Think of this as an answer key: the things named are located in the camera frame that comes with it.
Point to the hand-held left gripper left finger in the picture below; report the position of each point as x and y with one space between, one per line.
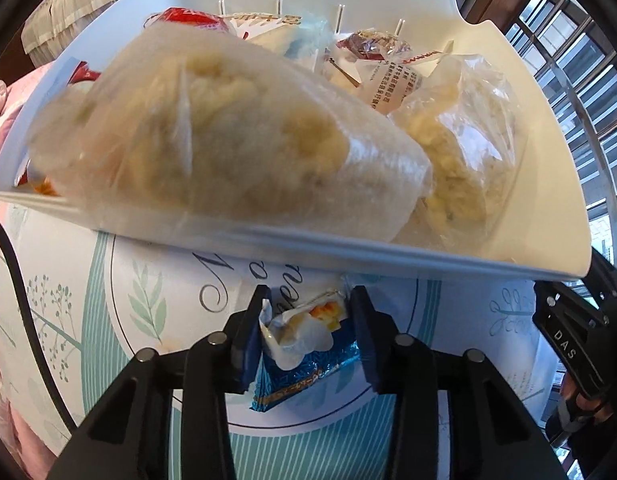
248 355

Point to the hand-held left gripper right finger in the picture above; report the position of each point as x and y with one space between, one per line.
366 355

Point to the blue snack packet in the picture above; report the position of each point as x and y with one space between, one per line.
308 360

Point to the white plastic bin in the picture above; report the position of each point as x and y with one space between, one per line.
538 170

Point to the clear rice puff packet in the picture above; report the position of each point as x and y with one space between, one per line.
228 150

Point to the clear round cracker packet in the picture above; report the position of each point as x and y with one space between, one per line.
453 160

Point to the red round snack packet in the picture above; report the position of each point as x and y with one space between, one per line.
373 45

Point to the pale blue clear packet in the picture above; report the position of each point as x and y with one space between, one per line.
306 35

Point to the red white fruit-print packet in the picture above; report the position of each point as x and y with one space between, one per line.
188 17

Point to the person's right hand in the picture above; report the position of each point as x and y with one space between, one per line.
583 407

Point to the metal window bars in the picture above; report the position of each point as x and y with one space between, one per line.
578 60

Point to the pink blanket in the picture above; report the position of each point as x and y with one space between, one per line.
18 110

